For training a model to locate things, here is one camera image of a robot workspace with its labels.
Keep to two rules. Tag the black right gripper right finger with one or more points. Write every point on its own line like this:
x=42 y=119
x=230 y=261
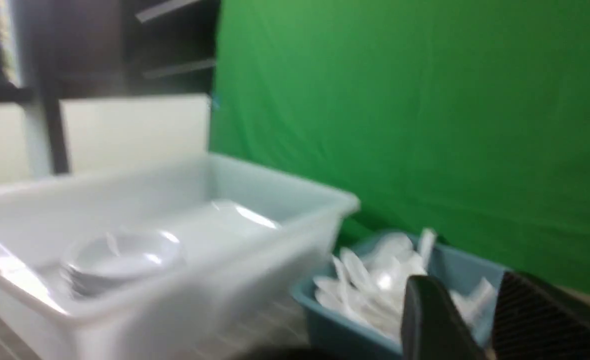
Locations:
x=535 y=320

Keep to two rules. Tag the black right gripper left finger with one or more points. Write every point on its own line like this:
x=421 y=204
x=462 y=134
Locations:
x=431 y=326

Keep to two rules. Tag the white spoon right front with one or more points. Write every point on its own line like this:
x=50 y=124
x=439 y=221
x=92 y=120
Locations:
x=351 y=273

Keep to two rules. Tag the teal plastic bin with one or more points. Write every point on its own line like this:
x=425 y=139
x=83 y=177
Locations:
x=369 y=329

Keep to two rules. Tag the green backdrop cloth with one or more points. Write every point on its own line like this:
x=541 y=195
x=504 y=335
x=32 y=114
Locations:
x=471 y=117

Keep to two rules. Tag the stack of white square plates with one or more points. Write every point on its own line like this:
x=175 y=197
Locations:
x=219 y=224

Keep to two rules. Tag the large white plastic bin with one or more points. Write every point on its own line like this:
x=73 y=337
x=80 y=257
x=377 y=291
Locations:
x=156 y=318

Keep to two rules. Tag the stack of white bowls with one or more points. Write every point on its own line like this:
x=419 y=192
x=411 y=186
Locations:
x=96 y=266

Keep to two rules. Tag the dark shelving unit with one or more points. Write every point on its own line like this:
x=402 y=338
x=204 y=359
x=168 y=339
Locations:
x=55 y=50

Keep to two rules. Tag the white spoon handle upright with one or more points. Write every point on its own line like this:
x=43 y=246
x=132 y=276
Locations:
x=425 y=247

